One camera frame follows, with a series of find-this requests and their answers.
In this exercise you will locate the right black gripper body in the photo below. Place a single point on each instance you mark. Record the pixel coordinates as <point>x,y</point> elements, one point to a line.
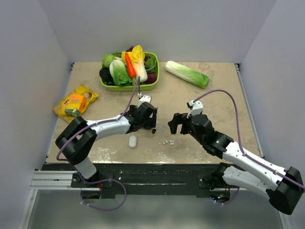
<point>182,125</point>

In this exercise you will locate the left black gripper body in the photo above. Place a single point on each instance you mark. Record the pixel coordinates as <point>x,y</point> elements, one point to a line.
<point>150,118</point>

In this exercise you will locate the white earbud charging case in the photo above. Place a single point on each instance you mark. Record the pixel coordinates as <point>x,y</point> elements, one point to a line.
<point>132,141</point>

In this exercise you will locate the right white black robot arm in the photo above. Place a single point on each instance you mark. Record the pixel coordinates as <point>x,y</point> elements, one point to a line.
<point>282,187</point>

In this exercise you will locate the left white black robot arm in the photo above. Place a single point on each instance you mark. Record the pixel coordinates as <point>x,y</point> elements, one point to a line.
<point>77,139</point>

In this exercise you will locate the green plastic vegetable tray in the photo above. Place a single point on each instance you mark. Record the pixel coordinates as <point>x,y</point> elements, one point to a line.
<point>144,87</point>

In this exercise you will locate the purple beet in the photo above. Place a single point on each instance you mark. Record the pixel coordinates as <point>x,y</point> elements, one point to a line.
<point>151,78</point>

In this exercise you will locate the napa cabbage on table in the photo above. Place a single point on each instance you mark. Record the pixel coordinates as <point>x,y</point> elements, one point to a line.
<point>187,74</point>

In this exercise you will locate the orange toy carrot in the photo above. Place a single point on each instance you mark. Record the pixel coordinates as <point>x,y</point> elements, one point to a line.
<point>130,68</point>

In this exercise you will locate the dark green spinach leaves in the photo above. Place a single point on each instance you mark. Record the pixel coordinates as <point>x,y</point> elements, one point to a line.
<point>150,65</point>

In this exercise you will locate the green white bok choy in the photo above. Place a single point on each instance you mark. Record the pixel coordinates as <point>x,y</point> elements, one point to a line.
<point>119,74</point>

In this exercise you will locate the dark black vegetable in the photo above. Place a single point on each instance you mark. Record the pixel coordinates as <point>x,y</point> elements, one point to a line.
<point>105,75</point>

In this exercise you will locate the yellow leaf cabbage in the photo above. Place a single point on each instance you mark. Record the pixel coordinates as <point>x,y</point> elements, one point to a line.
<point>137,56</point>

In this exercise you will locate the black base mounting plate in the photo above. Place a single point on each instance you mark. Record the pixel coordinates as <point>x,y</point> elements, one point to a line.
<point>199,180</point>

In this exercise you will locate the round green vegetable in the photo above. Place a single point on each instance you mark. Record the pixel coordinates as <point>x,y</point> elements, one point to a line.
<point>107,60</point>

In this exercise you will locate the orange green small box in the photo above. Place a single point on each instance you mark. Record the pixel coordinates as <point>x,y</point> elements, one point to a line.
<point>75,105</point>

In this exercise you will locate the yellow snack bag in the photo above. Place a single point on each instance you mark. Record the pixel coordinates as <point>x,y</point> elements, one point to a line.
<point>90,97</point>

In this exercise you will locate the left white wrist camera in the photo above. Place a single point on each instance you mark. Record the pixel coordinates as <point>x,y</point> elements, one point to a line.
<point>144,98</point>

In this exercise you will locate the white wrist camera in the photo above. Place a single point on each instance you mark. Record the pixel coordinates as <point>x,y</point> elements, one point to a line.
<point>196,108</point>
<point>144,98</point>

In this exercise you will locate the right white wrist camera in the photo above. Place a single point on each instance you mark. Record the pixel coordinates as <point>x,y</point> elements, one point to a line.
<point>196,108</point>

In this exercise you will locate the aluminium front rail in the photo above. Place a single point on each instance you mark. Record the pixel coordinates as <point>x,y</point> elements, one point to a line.
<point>55,180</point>

